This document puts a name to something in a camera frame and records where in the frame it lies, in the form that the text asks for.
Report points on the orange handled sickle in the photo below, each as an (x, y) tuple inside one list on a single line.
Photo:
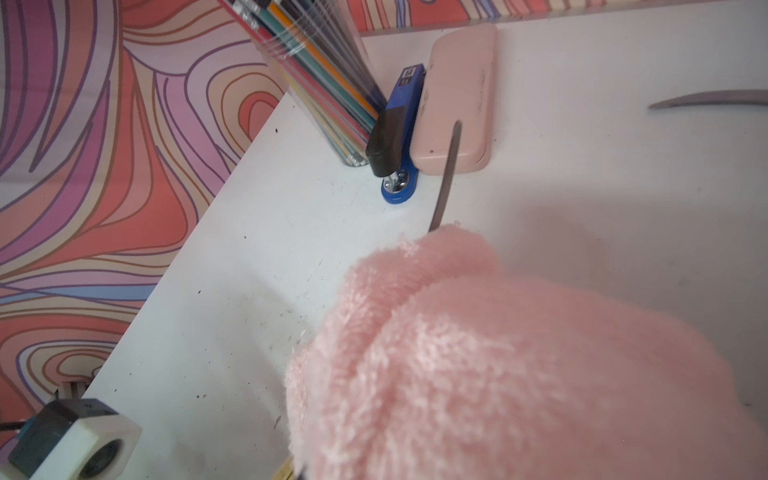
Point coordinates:
[(756, 97)]

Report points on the pink eraser block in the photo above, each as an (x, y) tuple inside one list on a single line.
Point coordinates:
[(460, 86)]

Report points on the pencil cup on table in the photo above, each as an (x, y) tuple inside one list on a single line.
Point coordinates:
[(314, 46)]

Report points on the pink terry rag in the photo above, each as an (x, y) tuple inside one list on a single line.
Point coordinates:
[(433, 364)]

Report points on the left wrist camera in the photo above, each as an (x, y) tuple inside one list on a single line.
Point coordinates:
[(75, 439)]

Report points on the blue black stapler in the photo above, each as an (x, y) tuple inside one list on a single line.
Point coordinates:
[(388, 148)]

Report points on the wooden handled sickle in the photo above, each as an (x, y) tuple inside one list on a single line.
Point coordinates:
[(447, 177)]

